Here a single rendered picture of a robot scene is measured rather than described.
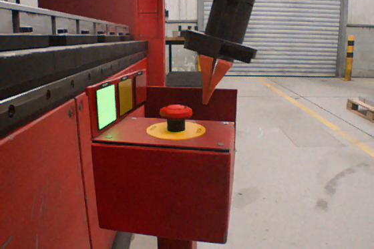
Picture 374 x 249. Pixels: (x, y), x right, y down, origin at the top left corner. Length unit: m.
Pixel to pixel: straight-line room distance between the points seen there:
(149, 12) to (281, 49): 5.65
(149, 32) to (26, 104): 1.65
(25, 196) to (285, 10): 7.26
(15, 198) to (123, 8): 1.76
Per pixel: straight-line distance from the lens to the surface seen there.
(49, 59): 0.57
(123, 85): 0.43
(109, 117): 0.39
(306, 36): 7.66
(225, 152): 0.32
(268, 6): 7.42
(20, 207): 0.49
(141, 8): 2.10
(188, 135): 0.35
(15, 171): 0.47
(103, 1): 2.15
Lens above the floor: 0.89
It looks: 13 degrees down
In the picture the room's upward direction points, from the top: straight up
